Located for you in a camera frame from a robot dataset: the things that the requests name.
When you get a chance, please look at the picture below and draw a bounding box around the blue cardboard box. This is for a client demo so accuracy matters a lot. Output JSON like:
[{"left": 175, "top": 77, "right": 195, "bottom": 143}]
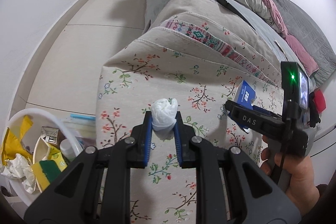
[{"left": 233, "top": 80, "right": 257, "bottom": 110}]

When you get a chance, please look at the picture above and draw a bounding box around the white yogurt bottle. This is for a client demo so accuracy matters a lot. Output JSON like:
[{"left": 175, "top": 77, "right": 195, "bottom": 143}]
[{"left": 60, "top": 139, "right": 76, "bottom": 162}]

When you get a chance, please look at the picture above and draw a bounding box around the white tissue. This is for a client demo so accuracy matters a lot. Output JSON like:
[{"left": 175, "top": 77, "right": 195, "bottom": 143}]
[{"left": 151, "top": 98, "right": 178, "bottom": 132}]

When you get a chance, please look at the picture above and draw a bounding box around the white translucent trash bin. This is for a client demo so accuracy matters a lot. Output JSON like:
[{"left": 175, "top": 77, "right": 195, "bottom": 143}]
[{"left": 2, "top": 108, "right": 83, "bottom": 206}]

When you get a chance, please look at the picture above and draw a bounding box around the person's right hand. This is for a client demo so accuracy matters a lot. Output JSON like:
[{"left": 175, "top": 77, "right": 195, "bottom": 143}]
[{"left": 260, "top": 134, "right": 321, "bottom": 219}]

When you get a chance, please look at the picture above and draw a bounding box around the yellow green sponge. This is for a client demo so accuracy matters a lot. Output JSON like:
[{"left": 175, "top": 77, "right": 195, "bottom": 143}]
[{"left": 32, "top": 160, "right": 61, "bottom": 192}]

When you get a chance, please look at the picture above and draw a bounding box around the yellow paper cup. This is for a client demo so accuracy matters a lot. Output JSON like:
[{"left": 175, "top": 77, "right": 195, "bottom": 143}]
[{"left": 33, "top": 137, "right": 67, "bottom": 171}]

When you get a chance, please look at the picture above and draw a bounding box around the crumpled silver foil wrapper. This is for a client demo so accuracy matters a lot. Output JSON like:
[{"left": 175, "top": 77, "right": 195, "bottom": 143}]
[{"left": 40, "top": 127, "right": 60, "bottom": 145}]

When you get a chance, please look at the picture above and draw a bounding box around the yellow plastic bag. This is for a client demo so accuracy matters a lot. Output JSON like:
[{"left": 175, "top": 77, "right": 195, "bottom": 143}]
[{"left": 1, "top": 115, "right": 33, "bottom": 178}]

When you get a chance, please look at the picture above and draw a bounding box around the floral bed cover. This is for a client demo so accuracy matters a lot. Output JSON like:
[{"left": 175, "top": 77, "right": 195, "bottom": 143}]
[{"left": 94, "top": 0, "right": 289, "bottom": 224}]

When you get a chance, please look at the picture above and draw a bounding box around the grey pillow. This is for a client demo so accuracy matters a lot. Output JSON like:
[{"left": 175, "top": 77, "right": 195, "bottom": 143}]
[{"left": 273, "top": 0, "right": 335, "bottom": 87}]

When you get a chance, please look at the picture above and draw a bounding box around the black remote control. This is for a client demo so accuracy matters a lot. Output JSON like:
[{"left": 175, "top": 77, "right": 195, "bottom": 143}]
[{"left": 215, "top": 0, "right": 255, "bottom": 30}]

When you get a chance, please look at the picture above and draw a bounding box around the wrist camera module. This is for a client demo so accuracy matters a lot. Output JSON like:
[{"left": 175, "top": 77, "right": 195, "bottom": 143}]
[{"left": 281, "top": 61, "right": 309, "bottom": 121}]

